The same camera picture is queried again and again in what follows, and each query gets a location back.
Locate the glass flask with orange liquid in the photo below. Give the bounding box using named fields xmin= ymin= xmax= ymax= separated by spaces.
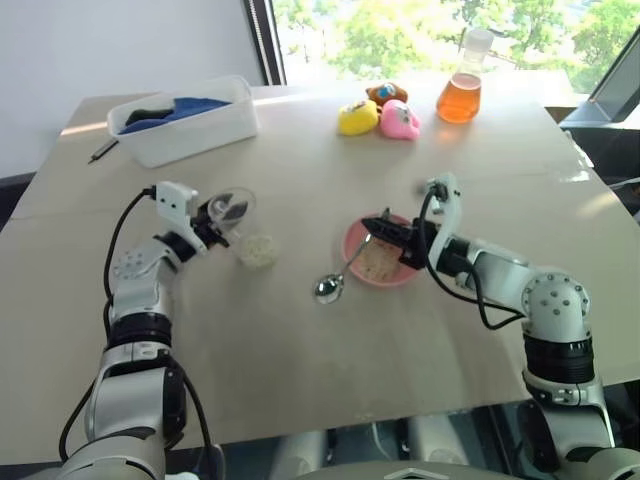
xmin=435 ymin=28 xmax=487 ymax=125

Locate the black item in container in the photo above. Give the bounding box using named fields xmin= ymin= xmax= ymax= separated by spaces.
xmin=123 ymin=106 xmax=174 ymax=126

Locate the silver metal spoon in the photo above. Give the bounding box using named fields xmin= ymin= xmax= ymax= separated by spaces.
xmin=313 ymin=233 xmax=375 ymax=307

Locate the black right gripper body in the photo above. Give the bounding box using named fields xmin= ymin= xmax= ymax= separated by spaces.
xmin=397 ymin=224 xmax=432 ymax=272

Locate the brown plush toy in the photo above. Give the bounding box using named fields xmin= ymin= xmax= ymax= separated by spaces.
xmin=365 ymin=81 xmax=409 ymax=107

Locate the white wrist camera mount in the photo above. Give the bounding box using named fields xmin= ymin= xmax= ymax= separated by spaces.
xmin=423 ymin=172 xmax=465 ymax=267
xmin=152 ymin=181 xmax=209 ymax=251

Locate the oatmeal in pink bowl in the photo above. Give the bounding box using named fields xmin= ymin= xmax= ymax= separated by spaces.
xmin=360 ymin=242 xmax=403 ymax=280

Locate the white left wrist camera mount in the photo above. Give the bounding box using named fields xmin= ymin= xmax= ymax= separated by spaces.
xmin=152 ymin=181 xmax=209 ymax=251

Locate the pink bowl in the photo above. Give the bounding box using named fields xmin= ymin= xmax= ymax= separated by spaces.
xmin=341 ymin=213 xmax=427 ymax=288

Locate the yellow plush toy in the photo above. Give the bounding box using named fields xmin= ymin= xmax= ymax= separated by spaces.
xmin=337 ymin=99 xmax=380 ymax=136

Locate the dark slanted window frame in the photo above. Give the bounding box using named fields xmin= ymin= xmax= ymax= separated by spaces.
xmin=587 ymin=33 xmax=640 ymax=122

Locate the white plastic container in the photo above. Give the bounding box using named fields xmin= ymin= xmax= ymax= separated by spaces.
xmin=106 ymin=74 xmax=261 ymax=169

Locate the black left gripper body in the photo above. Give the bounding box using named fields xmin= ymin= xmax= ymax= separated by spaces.
xmin=191 ymin=203 xmax=226 ymax=251

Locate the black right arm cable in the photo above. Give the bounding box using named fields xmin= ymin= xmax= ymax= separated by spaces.
xmin=417 ymin=180 xmax=524 ymax=330

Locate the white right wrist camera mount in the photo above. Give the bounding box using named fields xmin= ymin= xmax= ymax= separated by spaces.
xmin=423 ymin=172 xmax=465 ymax=267

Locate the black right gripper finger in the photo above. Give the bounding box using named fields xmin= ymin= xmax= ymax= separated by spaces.
xmin=360 ymin=215 xmax=409 ymax=250
xmin=378 ymin=207 xmax=416 ymax=232

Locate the blue cloth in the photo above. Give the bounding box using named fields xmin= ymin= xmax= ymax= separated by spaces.
xmin=116 ymin=96 xmax=234 ymax=135

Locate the clear plastic cup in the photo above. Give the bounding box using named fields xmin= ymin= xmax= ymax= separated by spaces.
xmin=206 ymin=186 xmax=280 ymax=272

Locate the pink plush toy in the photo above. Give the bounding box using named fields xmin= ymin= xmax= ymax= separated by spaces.
xmin=376 ymin=99 xmax=422 ymax=140

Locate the black window frame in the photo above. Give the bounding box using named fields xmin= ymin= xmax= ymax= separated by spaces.
xmin=252 ymin=0 xmax=288 ymax=87

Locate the grey pen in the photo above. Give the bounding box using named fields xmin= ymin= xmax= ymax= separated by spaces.
xmin=86 ymin=138 xmax=121 ymax=166

